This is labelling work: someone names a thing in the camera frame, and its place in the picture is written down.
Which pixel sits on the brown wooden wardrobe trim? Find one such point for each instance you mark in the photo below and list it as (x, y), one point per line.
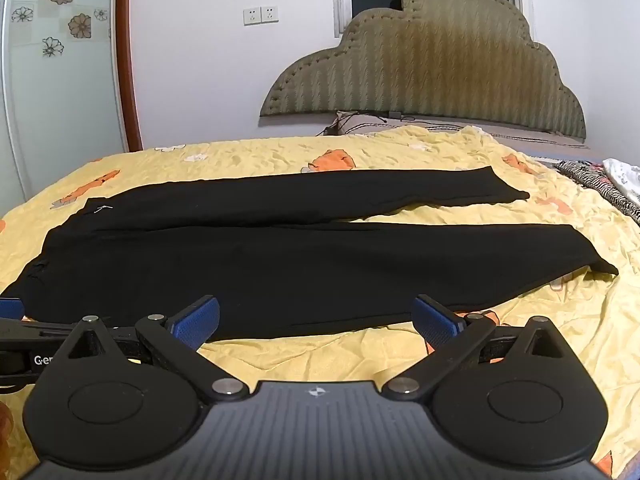
(129, 70)

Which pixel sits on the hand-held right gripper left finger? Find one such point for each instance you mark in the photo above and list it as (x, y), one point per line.
(196, 321)

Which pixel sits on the yellow floral bedsheet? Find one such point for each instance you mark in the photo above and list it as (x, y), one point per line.
(350, 155)

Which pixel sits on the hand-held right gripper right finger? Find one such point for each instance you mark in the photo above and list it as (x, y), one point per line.
(434, 321)

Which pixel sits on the white wall socket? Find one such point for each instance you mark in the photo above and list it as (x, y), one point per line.
(270, 14)
(251, 15)

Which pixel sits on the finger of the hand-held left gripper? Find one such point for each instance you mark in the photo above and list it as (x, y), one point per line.
(11, 308)

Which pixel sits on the olive padded headboard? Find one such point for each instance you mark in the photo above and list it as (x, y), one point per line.
(430, 60)

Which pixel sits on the black pants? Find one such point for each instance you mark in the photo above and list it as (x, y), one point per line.
(300, 270)

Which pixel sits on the white patterned cloth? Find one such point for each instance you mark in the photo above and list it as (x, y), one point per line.
(625, 175)

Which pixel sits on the grey patterned pillow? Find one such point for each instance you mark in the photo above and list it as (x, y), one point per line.
(500, 131)

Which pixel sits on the white floral wardrobe door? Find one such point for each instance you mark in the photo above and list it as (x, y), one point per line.
(60, 90)

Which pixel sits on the black white striped cloth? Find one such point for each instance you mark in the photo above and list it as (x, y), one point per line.
(590, 180)

